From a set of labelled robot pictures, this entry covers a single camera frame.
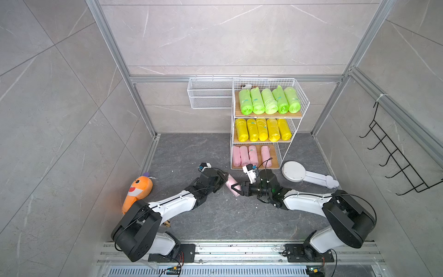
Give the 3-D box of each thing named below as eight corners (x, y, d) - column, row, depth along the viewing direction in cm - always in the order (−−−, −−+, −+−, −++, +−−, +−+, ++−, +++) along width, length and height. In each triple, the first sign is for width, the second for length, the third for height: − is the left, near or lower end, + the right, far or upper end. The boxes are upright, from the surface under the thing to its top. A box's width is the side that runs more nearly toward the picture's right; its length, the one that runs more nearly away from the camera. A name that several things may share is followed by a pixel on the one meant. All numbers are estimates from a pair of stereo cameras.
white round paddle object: (282, 182, 98) (284, 178, 94) (281, 164, 106) (283, 159, 102) (335, 189, 95) (339, 185, 91) (329, 170, 103) (333, 165, 99)
